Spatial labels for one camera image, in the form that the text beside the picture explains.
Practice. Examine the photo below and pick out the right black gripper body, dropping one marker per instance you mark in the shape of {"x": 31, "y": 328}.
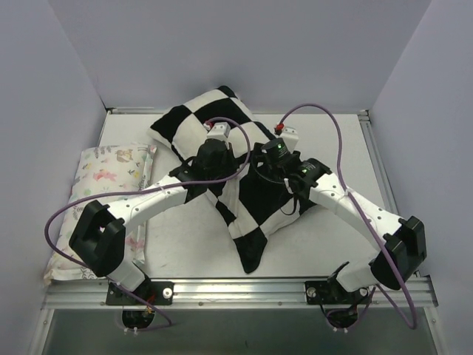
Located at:
{"x": 278, "y": 151}

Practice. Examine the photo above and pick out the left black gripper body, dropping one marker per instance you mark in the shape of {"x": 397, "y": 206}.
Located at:
{"x": 214, "y": 149}

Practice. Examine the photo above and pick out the black white checkered pillowcase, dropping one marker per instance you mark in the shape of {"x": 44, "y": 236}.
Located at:
{"x": 252, "y": 208}

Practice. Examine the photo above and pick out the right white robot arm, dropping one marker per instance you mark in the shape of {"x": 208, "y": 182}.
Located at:
{"x": 401, "y": 243}

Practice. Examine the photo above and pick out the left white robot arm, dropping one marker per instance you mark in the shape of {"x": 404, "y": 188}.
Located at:
{"x": 148, "y": 207}

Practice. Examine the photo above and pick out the floral patterned pillow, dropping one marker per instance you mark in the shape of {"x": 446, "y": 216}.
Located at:
{"x": 105, "y": 174}

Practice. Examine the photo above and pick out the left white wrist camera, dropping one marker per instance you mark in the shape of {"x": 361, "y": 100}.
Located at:
{"x": 218, "y": 131}

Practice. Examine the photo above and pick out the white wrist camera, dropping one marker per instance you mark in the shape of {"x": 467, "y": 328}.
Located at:
{"x": 288, "y": 134}
{"x": 218, "y": 131}

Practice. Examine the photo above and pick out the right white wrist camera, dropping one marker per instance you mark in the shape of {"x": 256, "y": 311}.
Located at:
{"x": 288, "y": 134}

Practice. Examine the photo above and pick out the right aluminium rail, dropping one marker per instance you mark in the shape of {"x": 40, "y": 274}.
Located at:
{"x": 377, "y": 163}

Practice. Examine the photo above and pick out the aluminium rail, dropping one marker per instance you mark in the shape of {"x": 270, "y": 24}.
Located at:
{"x": 377, "y": 163}
{"x": 246, "y": 293}

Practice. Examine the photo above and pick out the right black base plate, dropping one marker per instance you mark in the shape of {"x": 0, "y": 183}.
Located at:
{"x": 325, "y": 292}

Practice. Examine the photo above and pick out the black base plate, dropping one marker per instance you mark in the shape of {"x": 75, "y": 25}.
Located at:
{"x": 325, "y": 292}
{"x": 153, "y": 292}

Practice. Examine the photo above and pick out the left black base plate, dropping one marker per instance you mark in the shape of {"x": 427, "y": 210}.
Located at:
{"x": 153, "y": 292}

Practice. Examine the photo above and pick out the front aluminium rail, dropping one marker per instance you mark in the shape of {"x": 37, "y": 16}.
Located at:
{"x": 246, "y": 293}

